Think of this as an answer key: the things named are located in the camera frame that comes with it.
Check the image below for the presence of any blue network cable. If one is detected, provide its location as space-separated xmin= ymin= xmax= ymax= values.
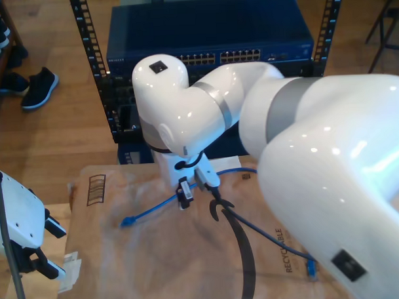
xmin=117 ymin=165 xmax=320 ymax=289

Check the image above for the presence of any dark blue base box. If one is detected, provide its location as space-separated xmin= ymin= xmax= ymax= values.
xmin=116 ymin=134 xmax=253 ymax=165

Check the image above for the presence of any brown paper mailer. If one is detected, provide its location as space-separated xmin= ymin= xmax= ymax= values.
xmin=54 ymin=152 xmax=353 ymax=299

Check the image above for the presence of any black rack server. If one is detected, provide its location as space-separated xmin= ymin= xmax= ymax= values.
xmin=109 ymin=65 xmax=316 ymax=108

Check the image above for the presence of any wooden shoe rack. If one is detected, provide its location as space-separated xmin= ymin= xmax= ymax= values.
xmin=0 ymin=0 xmax=27 ymax=113

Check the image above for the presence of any dark metal chair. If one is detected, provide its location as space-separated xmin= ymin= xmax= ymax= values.
xmin=363 ymin=0 xmax=399 ymax=75

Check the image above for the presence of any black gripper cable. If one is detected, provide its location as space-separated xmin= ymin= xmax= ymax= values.
xmin=174 ymin=151 xmax=206 ymax=170

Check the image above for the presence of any blue network switch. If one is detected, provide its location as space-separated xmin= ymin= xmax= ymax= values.
xmin=104 ymin=0 xmax=315 ymax=75

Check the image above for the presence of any black server rack frame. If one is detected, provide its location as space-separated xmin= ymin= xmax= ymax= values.
xmin=68 ymin=0 xmax=350 ymax=147

